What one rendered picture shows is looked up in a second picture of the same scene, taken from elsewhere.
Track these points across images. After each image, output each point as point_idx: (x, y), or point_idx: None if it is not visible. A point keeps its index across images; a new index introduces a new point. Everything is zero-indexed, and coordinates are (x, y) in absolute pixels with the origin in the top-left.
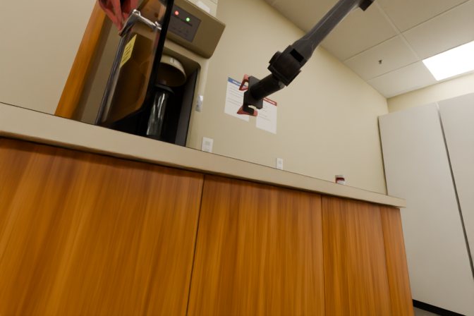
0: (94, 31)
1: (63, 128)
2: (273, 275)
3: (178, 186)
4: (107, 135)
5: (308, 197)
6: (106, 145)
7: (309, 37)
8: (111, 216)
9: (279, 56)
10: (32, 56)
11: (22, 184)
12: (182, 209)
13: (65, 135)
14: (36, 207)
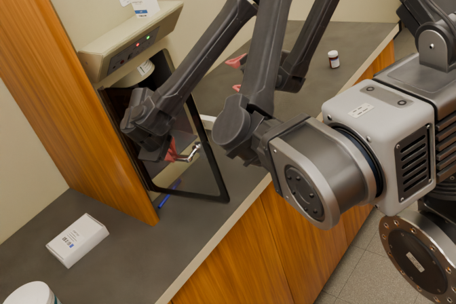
0: (119, 147)
1: (212, 242)
2: None
3: (250, 206)
4: (224, 227)
5: None
6: (226, 231)
7: (303, 57)
8: (235, 243)
9: (283, 88)
10: None
11: (208, 264)
12: (256, 212)
13: (214, 243)
14: (216, 265)
